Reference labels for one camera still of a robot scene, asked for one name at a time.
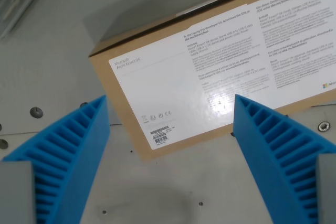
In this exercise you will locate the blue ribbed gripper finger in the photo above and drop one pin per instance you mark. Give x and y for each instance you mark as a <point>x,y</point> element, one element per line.
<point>78,150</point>
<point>265,153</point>

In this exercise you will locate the brown cardboard box white label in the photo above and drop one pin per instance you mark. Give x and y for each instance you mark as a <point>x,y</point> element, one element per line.
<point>126,129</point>

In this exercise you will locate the grey table bolt head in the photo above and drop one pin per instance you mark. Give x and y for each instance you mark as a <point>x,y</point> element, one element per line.
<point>323,126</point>
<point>36,111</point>

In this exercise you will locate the clear plastic case orange insert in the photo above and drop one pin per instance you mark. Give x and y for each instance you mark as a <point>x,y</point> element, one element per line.
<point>18,1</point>

